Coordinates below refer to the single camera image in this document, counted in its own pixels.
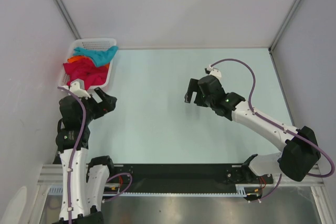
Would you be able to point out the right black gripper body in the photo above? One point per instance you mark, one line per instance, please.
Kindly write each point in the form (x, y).
(201, 100)

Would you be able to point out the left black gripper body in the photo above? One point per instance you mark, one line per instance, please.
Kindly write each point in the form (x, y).
(95, 110)

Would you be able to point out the white plastic laundry basket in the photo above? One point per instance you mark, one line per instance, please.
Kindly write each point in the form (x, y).
(100, 44)

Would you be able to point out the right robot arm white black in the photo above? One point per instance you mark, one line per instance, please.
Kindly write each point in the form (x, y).
(296, 154)

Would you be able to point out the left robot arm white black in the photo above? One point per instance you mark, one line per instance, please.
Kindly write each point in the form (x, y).
(83, 182)

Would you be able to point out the magenta red t shirt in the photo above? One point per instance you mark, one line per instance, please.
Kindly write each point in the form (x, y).
(85, 70)

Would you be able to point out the teal t shirt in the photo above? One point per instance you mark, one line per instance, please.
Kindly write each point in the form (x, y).
(99, 58)

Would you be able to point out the orange t shirt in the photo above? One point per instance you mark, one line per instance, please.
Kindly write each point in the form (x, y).
(78, 58)

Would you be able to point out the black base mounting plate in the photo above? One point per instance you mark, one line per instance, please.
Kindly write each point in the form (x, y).
(187, 178)

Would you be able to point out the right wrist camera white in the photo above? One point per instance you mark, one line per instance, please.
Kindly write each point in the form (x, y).
(213, 72)

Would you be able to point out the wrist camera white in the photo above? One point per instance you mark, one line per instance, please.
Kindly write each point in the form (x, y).
(213, 72)
(77, 87)

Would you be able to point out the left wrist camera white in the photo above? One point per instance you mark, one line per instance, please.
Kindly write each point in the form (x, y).
(77, 87)

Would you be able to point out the white slotted cable duct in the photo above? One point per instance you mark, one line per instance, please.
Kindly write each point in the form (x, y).
(240, 191)

